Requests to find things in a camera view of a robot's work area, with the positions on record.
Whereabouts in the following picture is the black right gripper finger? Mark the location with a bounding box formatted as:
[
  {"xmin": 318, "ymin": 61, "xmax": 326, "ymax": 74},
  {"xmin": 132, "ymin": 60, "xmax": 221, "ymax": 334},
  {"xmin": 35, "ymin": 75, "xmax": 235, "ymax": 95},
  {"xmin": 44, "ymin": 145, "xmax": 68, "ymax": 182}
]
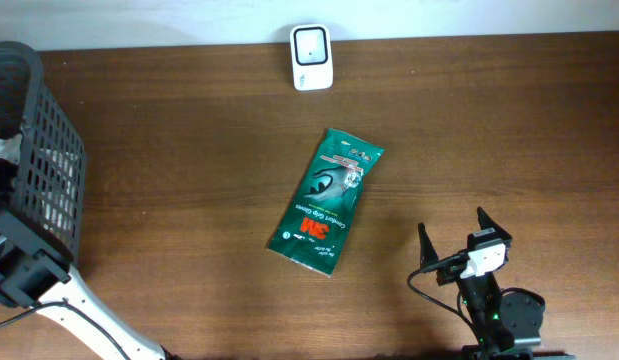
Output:
[
  {"xmin": 417, "ymin": 223, "xmax": 439, "ymax": 269},
  {"xmin": 477, "ymin": 207, "xmax": 507, "ymax": 235}
]

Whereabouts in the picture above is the green 3M gloves package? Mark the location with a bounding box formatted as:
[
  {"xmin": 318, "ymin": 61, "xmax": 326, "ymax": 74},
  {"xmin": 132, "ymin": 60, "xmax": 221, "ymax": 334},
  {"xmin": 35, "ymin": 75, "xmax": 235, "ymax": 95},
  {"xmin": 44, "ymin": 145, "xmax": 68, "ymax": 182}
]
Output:
[{"xmin": 267, "ymin": 129, "xmax": 385, "ymax": 277}]

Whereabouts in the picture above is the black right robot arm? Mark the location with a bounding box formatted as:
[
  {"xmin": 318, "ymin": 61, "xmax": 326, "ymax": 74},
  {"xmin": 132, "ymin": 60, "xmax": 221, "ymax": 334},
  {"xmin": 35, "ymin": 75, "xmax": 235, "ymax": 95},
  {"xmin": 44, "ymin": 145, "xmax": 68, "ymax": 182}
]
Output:
[{"xmin": 407, "ymin": 207, "xmax": 573, "ymax": 360}]

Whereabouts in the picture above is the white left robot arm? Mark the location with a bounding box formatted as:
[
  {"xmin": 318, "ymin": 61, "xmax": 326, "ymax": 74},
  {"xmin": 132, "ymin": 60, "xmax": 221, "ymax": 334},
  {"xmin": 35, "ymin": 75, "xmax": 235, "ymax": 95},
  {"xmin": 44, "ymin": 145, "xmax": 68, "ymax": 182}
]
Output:
[{"xmin": 0, "ymin": 201, "xmax": 176, "ymax": 360}]

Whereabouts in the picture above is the white barcode scanner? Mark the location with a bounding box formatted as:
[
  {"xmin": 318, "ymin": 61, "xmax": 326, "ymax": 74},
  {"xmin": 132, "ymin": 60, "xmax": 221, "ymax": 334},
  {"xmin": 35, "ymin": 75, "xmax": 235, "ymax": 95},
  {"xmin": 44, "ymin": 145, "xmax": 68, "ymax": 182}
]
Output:
[{"xmin": 289, "ymin": 24, "xmax": 334, "ymax": 91}]

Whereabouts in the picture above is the dark grey plastic basket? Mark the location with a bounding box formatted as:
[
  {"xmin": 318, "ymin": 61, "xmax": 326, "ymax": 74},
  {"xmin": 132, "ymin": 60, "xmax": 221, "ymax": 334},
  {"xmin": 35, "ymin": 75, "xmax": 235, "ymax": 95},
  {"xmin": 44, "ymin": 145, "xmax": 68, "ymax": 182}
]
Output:
[{"xmin": 0, "ymin": 41, "xmax": 88, "ymax": 262}]

